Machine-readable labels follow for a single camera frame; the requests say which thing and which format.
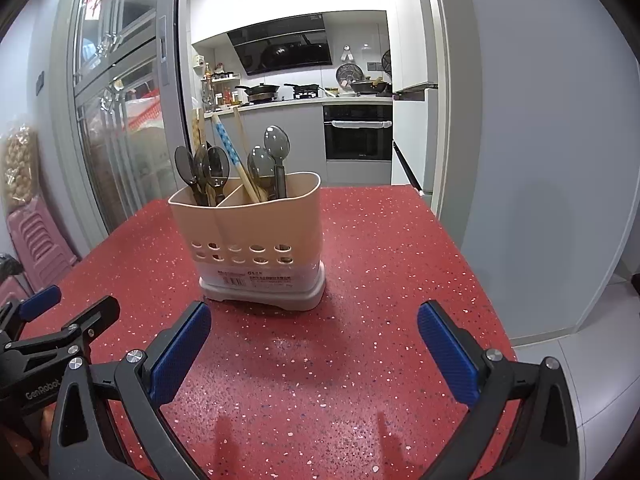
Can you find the blue patterned bamboo chopstick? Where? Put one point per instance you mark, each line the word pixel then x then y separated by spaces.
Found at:
pixel 234 157

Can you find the plain bamboo chopstick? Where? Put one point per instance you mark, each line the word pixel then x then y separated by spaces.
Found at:
pixel 277 145
pixel 246 148

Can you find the glass sliding door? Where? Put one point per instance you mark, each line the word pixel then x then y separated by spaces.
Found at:
pixel 120 108

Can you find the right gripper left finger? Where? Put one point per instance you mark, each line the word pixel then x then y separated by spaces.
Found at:
pixel 85 442

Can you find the pink plastic stool stack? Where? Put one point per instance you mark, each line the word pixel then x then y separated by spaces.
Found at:
pixel 40 255

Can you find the built-in black oven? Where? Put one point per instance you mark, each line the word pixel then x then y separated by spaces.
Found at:
pixel 358 132

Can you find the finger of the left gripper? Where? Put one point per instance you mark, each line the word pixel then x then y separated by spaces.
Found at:
pixel 33 355
pixel 15 314

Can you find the black wok on stove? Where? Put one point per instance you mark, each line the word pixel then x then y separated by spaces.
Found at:
pixel 259 94

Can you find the yellow patterned bamboo chopstick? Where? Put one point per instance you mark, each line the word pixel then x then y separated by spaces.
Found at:
pixel 198 133

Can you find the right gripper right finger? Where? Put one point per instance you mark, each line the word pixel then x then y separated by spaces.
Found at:
pixel 542 442

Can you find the beige plastic utensil holder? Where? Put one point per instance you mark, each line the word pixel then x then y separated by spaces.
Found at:
pixel 267 253

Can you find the black range hood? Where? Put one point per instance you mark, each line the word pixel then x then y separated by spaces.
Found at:
pixel 284 44

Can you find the left hand of person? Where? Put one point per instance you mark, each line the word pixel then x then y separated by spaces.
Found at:
pixel 46 423

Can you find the white refrigerator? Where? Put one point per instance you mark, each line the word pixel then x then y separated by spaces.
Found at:
pixel 418 52

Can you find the bag of round snacks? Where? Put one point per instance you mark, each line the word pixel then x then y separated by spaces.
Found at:
pixel 19 167

